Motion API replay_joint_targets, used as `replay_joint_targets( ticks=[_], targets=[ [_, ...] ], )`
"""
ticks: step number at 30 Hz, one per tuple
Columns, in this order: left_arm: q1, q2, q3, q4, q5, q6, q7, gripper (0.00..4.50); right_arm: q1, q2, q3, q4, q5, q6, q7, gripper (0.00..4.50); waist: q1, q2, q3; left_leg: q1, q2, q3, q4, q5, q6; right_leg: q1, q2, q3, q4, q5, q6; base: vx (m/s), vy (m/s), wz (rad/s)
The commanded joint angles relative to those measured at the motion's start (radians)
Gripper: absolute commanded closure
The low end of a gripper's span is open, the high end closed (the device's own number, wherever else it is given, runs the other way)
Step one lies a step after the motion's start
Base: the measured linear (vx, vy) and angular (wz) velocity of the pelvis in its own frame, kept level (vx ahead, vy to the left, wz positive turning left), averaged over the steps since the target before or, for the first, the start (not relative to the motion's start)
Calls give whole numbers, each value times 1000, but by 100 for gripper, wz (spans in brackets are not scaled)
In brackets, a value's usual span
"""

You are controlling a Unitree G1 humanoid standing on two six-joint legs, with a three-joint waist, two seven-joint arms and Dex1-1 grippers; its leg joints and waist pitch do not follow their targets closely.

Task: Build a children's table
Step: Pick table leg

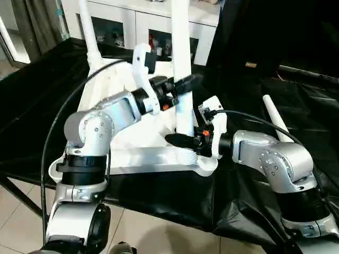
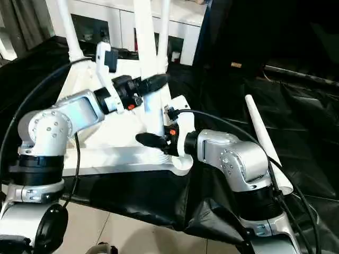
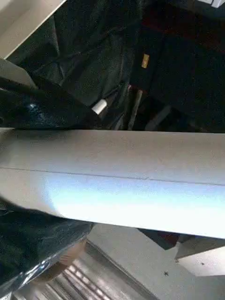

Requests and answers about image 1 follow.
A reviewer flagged white plastic table leg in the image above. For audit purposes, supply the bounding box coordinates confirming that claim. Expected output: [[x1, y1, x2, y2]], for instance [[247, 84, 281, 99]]
[[263, 94, 293, 143], [77, 0, 104, 69], [169, 0, 198, 159]]

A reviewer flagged white plastic table top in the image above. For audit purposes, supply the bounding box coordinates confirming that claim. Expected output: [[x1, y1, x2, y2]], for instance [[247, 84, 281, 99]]
[[49, 56, 219, 183]]

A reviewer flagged white cabinet with glass doors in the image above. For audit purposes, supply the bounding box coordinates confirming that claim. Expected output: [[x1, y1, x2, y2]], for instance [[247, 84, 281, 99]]
[[61, 0, 220, 67]]

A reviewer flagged black case with yellow label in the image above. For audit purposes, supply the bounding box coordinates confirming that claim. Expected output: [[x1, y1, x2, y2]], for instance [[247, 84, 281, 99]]
[[212, 0, 339, 80]]

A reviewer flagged long black bar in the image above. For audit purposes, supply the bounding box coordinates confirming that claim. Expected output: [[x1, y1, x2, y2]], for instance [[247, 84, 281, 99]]
[[278, 65, 339, 81]]

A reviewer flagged black mat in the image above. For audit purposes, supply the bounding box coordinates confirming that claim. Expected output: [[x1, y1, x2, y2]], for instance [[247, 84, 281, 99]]
[[0, 37, 339, 249]]

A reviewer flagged grey curtain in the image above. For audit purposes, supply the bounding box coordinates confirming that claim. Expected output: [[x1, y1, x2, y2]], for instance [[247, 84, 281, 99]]
[[11, 0, 67, 61]]

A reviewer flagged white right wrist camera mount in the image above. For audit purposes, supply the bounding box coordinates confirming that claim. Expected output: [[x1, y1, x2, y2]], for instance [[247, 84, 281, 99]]
[[198, 95, 228, 159]]

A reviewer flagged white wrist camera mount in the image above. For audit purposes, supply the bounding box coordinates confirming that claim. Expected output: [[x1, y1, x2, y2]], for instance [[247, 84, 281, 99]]
[[198, 95, 228, 159], [130, 43, 160, 115]]

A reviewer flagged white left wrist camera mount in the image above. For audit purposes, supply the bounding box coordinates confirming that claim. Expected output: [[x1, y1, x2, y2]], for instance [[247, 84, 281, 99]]
[[130, 43, 160, 115]]

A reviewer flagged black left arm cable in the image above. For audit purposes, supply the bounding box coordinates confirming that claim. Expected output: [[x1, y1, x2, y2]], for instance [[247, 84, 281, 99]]
[[40, 58, 136, 247]]

